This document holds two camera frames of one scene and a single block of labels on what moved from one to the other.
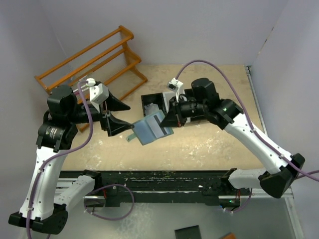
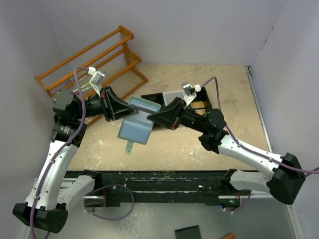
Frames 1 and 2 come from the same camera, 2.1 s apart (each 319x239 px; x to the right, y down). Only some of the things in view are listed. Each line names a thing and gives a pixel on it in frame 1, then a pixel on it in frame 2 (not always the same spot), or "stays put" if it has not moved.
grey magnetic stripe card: (154, 123) -> (142, 116)
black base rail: (115, 187) stays put
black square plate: (192, 232) stays put
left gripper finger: (115, 127) -> (120, 112)
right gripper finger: (171, 119) stays put
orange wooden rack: (107, 59) stays put
